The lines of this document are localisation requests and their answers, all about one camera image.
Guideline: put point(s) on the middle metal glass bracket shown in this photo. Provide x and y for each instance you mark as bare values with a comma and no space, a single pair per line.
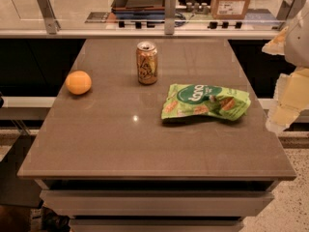
169,20

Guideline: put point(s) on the green rice chip bag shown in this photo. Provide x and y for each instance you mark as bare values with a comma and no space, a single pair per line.
185,100

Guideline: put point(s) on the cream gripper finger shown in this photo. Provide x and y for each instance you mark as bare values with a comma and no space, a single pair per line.
277,44
290,98

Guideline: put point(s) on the metal glass bracket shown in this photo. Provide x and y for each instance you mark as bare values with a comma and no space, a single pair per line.
287,11
51,23
169,20

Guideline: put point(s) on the left metal glass bracket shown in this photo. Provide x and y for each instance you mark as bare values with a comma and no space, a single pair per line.
51,23

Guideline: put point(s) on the right metal glass bracket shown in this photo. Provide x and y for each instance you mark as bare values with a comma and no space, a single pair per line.
287,11

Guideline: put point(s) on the gold soda can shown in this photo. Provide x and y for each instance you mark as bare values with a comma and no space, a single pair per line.
146,60

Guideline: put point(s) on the cardboard box with label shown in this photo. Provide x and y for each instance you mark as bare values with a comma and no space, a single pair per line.
229,9

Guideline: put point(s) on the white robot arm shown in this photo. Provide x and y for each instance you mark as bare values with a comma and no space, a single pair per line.
297,39

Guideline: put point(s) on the upper white drawer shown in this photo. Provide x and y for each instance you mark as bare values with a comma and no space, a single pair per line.
156,203

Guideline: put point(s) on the orange fruit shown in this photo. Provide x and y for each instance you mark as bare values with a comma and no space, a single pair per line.
78,82

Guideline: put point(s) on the lower white drawer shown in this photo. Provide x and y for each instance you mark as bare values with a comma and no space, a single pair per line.
154,225

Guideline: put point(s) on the white drawer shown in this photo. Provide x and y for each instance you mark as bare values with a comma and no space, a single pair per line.
156,203
154,225

